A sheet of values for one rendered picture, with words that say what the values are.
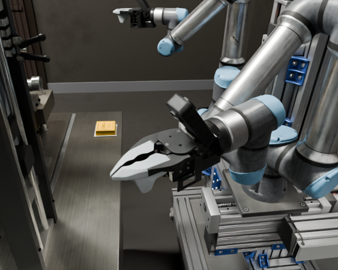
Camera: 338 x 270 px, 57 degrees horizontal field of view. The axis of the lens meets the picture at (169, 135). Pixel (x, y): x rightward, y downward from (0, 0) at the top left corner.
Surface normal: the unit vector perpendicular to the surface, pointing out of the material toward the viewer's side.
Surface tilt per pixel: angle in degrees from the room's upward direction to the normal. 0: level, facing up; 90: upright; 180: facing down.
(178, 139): 5
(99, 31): 90
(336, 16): 98
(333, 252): 90
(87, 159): 0
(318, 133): 90
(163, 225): 0
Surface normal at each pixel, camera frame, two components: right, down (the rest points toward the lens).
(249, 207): 0.04, -0.85
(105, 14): 0.14, 0.53
